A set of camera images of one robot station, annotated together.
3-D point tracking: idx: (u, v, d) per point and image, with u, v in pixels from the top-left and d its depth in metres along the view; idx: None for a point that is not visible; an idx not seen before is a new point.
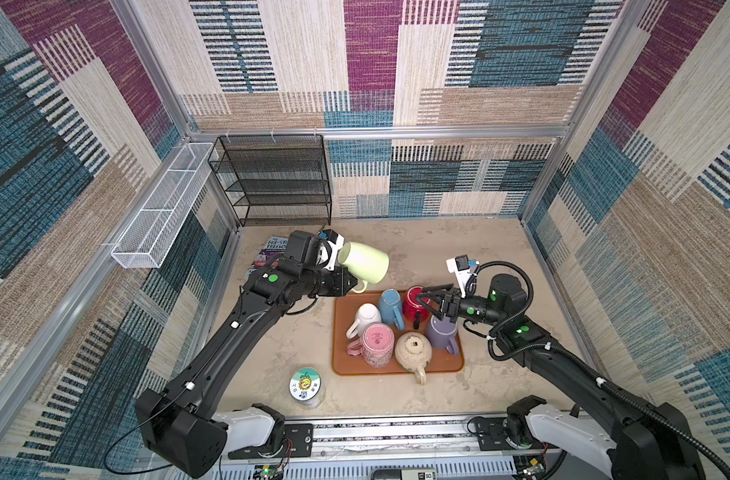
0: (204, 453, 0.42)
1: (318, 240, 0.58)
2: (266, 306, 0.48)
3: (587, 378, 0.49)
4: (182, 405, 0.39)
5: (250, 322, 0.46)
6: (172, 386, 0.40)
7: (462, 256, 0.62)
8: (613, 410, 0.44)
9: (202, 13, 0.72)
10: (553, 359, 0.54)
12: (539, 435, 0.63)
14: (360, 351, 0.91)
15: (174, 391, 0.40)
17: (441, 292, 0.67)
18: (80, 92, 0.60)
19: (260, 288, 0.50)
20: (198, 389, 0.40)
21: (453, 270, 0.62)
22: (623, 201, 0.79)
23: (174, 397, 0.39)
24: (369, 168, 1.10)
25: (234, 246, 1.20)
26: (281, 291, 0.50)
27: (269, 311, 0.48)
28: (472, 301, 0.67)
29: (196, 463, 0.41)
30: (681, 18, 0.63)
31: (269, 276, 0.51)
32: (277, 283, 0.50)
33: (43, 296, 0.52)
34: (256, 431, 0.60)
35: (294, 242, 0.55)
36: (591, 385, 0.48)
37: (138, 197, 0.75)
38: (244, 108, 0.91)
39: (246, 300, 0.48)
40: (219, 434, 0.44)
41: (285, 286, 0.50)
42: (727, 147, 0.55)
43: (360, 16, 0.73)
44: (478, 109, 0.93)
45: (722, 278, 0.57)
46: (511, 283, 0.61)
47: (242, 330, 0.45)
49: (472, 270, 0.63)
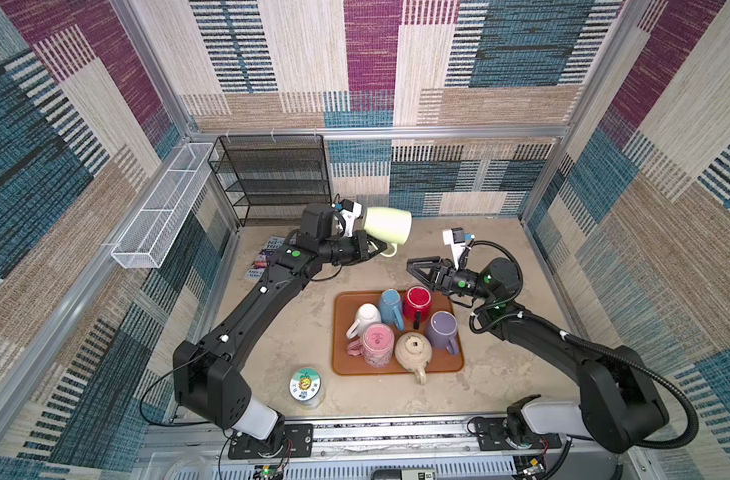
0: (233, 406, 0.45)
1: (327, 215, 0.59)
2: (290, 277, 0.52)
3: (552, 334, 0.53)
4: (217, 355, 0.42)
5: (275, 289, 0.50)
6: (206, 339, 0.44)
7: (459, 230, 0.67)
8: (574, 356, 0.48)
9: (202, 13, 0.72)
10: (526, 324, 0.58)
12: (538, 428, 0.62)
14: (360, 351, 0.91)
15: (210, 343, 0.43)
17: (434, 266, 0.65)
18: (80, 92, 0.60)
19: (284, 262, 0.54)
20: (231, 342, 0.44)
21: (448, 242, 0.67)
22: (623, 201, 0.79)
23: (209, 347, 0.43)
24: (370, 168, 1.10)
25: (234, 246, 1.20)
26: (302, 266, 0.54)
27: (293, 281, 0.53)
28: (464, 275, 0.67)
29: (226, 414, 0.44)
30: (681, 18, 0.63)
31: (293, 253, 0.55)
32: (299, 259, 0.54)
33: (43, 297, 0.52)
34: (261, 422, 0.61)
35: (307, 219, 0.57)
36: (556, 339, 0.52)
37: (138, 197, 0.75)
38: (244, 109, 0.91)
39: (272, 270, 0.53)
40: (243, 391, 0.46)
41: (306, 261, 0.55)
42: (727, 147, 0.55)
43: (360, 16, 0.73)
44: (478, 109, 0.93)
45: (722, 278, 0.57)
46: (509, 271, 0.60)
47: (265, 297, 0.49)
49: (466, 243, 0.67)
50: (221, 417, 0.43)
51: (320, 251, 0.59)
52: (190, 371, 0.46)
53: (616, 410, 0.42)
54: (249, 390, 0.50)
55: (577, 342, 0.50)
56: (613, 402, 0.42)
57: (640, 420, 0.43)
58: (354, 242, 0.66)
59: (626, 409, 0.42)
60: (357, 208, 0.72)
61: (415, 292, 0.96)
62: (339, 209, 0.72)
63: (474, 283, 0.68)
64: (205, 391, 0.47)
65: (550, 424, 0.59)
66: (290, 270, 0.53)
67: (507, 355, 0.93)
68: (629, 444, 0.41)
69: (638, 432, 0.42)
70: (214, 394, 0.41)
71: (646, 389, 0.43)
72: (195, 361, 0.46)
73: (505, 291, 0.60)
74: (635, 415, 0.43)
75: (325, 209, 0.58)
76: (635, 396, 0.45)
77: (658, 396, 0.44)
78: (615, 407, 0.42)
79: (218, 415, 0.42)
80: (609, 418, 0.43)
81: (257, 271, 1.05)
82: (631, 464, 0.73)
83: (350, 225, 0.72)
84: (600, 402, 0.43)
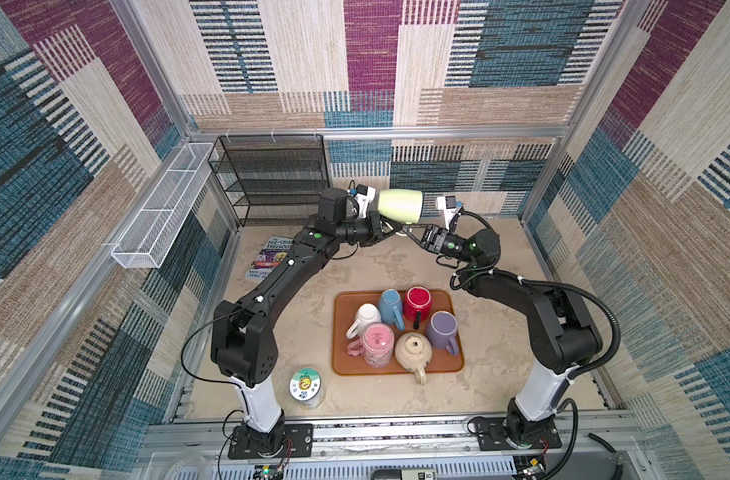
0: (263, 362, 0.49)
1: (343, 198, 0.64)
2: (314, 253, 0.58)
3: (510, 278, 0.63)
4: (253, 312, 0.48)
5: (302, 262, 0.56)
6: (243, 299, 0.49)
7: (451, 197, 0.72)
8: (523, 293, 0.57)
9: (202, 13, 0.72)
10: (495, 278, 0.66)
12: (532, 418, 0.64)
14: (359, 351, 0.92)
15: (247, 301, 0.49)
17: (427, 226, 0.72)
18: (80, 92, 0.60)
19: (306, 243, 0.60)
20: (265, 302, 0.49)
21: (441, 208, 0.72)
22: (623, 201, 0.79)
23: (246, 304, 0.48)
24: (370, 168, 1.10)
25: (234, 246, 1.20)
26: (323, 246, 0.60)
27: (316, 258, 0.59)
28: (453, 238, 0.74)
29: (257, 370, 0.48)
30: (681, 18, 0.63)
31: (314, 234, 0.62)
32: (319, 240, 0.61)
33: (43, 297, 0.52)
34: (268, 413, 0.63)
35: (324, 203, 0.63)
36: (514, 282, 0.61)
37: (138, 197, 0.75)
38: (244, 108, 0.91)
39: (299, 247, 0.59)
40: (271, 350, 0.50)
41: (327, 243, 0.61)
42: (727, 147, 0.55)
43: (360, 16, 0.73)
44: (479, 109, 0.93)
45: (722, 278, 0.57)
46: (493, 239, 0.67)
47: (292, 269, 0.55)
49: (457, 210, 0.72)
50: (254, 374, 0.48)
51: (338, 233, 0.66)
52: (228, 327, 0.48)
53: (555, 333, 0.50)
54: (277, 351, 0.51)
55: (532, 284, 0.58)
56: (552, 325, 0.50)
57: (576, 343, 0.50)
58: (367, 223, 0.70)
59: (565, 336, 0.50)
60: (372, 193, 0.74)
61: (415, 292, 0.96)
62: (353, 194, 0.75)
63: (461, 248, 0.74)
64: (238, 349, 0.49)
65: (537, 406, 0.62)
66: (313, 248, 0.59)
67: (507, 355, 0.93)
68: (564, 363, 0.49)
69: (572, 352, 0.49)
70: (251, 348, 0.46)
71: (585, 317, 0.51)
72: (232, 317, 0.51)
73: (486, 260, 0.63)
74: (573, 339, 0.50)
75: (340, 193, 0.63)
76: (575, 325, 0.52)
77: (594, 323, 0.51)
78: (554, 329, 0.50)
79: (250, 369, 0.48)
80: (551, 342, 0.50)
81: (257, 271, 1.05)
82: (631, 463, 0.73)
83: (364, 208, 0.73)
84: (541, 326, 0.51)
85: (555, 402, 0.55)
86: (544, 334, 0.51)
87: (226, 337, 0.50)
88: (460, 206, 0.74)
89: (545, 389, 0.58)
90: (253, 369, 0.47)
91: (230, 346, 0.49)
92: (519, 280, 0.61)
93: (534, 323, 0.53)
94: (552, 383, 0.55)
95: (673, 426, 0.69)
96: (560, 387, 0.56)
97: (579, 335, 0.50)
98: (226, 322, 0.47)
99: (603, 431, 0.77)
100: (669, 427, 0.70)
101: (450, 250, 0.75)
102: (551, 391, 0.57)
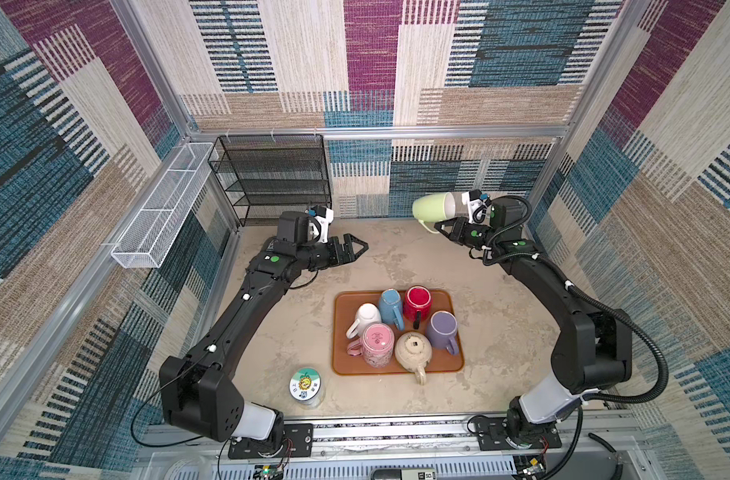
0: (227, 417, 0.44)
1: (304, 221, 0.61)
2: (272, 281, 0.53)
3: (556, 281, 0.54)
4: (206, 366, 0.42)
5: (260, 294, 0.51)
6: (193, 351, 0.43)
7: (475, 190, 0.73)
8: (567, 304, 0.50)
9: (202, 13, 0.72)
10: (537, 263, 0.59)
12: (531, 421, 0.64)
14: (359, 351, 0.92)
15: (197, 354, 0.43)
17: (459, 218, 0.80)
18: (80, 92, 0.60)
19: (262, 270, 0.54)
20: (219, 351, 0.43)
21: (466, 202, 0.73)
22: (623, 201, 0.79)
23: (197, 360, 0.42)
24: (370, 168, 1.10)
25: (234, 246, 1.20)
26: (283, 270, 0.54)
27: (276, 286, 0.53)
28: (476, 228, 0.74)
29: (220, 427, 0.43)
30: (681, 17, 0.63)
31: (271, 258, 0.56)
32: (278, 264, 0.55)
33: (43, 296, 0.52)
34: (261, 423, 0.62)
35: (283, 225, 0.59)
36: (558, 287, 0.53)
37: (138, 197, 0.75)
38: (244, 108, 0.91)
39: (254, 276, 0.53)
40: (235, 400, 0.45)
41: (286, 266, 0.55)
42: (727, 147, 0.55)
43: (360, 16, 0.73)
44: (479, 108, 0.93)
45: (722, 278, 0.57)
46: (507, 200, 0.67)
47: (249, 305, 0.49)
49: (480, 201, 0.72)
50: (217, 430, 0.42)
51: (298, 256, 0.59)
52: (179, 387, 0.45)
53: (586, 357, 0.46)
54: (242, 399, 0.47)
55: (579, 295, 0.51)
56: (587, 350, 0.45)
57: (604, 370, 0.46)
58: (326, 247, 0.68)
59: (596, 360, 0.46)
60: (330, 214, 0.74)
61: (415, 292, 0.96)
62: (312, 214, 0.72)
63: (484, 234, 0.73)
64: (195, 407, 0.43)
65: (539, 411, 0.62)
66: (271, 274, 0.53)
67: (507, 355, 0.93)
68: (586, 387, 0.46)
69: (600, 379, 0.46)
70: (209, 406, 0.41)
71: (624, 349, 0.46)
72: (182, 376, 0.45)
73: (514, 216, 0.66)
74: (602, 365, 0.47)
75: (298, 214, 0.59)
76: (608, 351, 0.48)
77: (631, 358, 0.46)
78: (588, 357, 0.46)
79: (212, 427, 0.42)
80: (578, 362, 0.46)
81: None
82: (631, 463, 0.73)
83: (327, 229, 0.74)
84: (575, 346, 0.46)
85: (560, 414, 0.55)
86: (576, 355, 0.46)
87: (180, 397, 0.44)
88: (485, 197, 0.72)
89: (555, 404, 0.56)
90: (214, 428, 0.42)
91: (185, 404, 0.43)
92: (566, 287, 0.53)
93: (566, 340, 0.48)
94: (564, 399, 0.53)
95: (673, 426, 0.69)
96: (571, 404, 0.55)
97: (609, 362, 0.47)
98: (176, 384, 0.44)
99: (603, 431, 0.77)
100: (669, 427, 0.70)
101: (472, 237, 0.75)
102: (561, 405, 0.56)
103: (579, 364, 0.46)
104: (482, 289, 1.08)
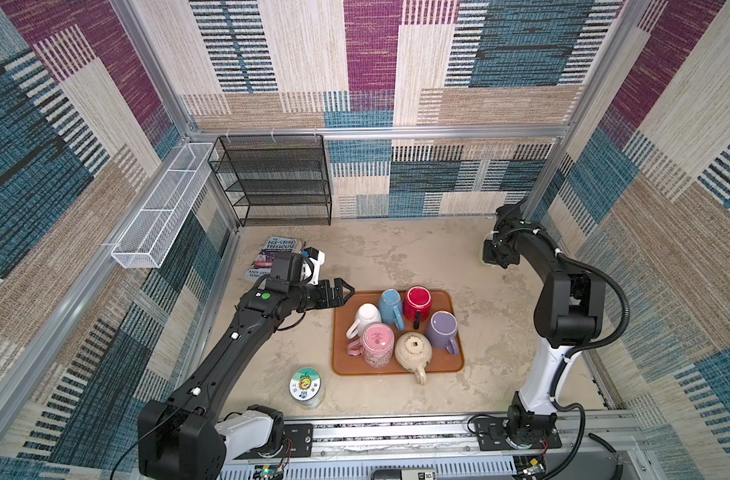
0: (208, 466, 0.42)
1: (300, 258, 0.63)
2: (262, 320, 0.52)
3: (548, 248, 0.62)
4: (189, 411, 0.40)
5: (248, 334, 0.50)
6: (176, 394, 0.41)
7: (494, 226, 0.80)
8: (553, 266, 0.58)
9: (202, 13, 0.72)
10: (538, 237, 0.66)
12: (534, 410, 0.65)
14: (359, 351, 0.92)
15: (180, 398, 0.41)
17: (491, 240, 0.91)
18: (80, 92, 0.60)
19: (252, 307, 0.54)
20: (204, 394, 0.42)
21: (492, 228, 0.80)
22: (623, 201, 0.79)
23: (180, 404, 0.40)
24: (369, 168, 1.10)
25: (234, 246, 1.20)
26: (274, 307, 0.54)
27: (265, 325, 0.53)
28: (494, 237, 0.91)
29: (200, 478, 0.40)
30: (681, 18, 0.63)
31: (262, 294, 0.56)
32: (269, 300, 0.55)
33: (43, 296, 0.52)
34: (257, 434, 0.61)
35: (278, 262, 0.60)
36: (549, 253, 0.61)
37: (138, 197, 0.75)
38: (244, 108, 0.91)
39: (243, 314, 0.52)
40: (218, 448, 0.43)
41: (278, 302, 0.56)
42: (727, 147, 0.55)
43: (360, 16, 0.73)
44: (479, 109, 0.93)
45: (722, 278, 0.57)
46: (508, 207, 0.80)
47: (236, 344, 0.48)
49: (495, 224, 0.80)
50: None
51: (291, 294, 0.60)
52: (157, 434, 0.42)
53: (559, 308, 0.53)
54: (225, 446, 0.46)
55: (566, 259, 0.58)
56: (561, 302, 0.53)
57: (576, 324, 0.54)
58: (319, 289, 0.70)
59: (569, 313, 0.53)
60: (322, 256, 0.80)
61: (415, 292, 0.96)
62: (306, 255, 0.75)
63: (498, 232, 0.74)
64: (174, 455, 0.41)
65: (535, 395, 0.64)
66: (261, 312, 0.53)
67: (507, 355, 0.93)
68: (558, 337, 0.55)
69: (570, 329, 0.54)
70: (188, 454, 0.38)
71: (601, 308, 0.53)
72: (162, 422, 0.43)
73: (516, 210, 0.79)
74: (575, 319, 0.54)
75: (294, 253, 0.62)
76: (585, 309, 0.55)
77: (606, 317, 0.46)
78: (560, 308, 0.53)
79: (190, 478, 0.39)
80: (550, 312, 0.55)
81: (257, 271, 1.05)
82: (631, 463, 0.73)
83: (316, 270, 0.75)
84: (550, 299, 0.55)
85: (552, 389, 0.62)
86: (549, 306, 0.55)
87: (158, 444, 0.42)
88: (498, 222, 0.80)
89: (544, 371, 0.60)
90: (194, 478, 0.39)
91: (164, 452, 0.41)
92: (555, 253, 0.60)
93: (544, 295, 0.57)
94: (550, 363, 0.59)
95: (673, 426, 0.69)
96: (558, 369, 0.59)
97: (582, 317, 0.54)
98: (155, 431, 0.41)
99: (603, 431, 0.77)
100: (669, 427, 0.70)
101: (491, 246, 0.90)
102: (550, 372, 0.60)
103: (552, 314, 0.54)
104: (482, 289, 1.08)
